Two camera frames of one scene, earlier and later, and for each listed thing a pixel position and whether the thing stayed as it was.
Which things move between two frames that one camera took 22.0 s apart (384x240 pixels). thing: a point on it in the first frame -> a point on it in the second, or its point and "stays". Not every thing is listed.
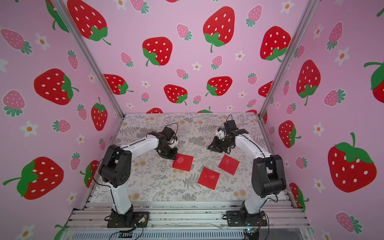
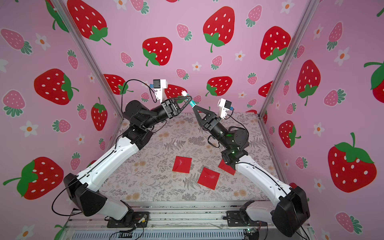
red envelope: [209, 178] stays
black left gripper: [173, 156] -> [169, 109]
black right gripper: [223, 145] -> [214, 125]
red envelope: [229, 164] stays
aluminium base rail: [189, 221] stays
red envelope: [183, 162] stays
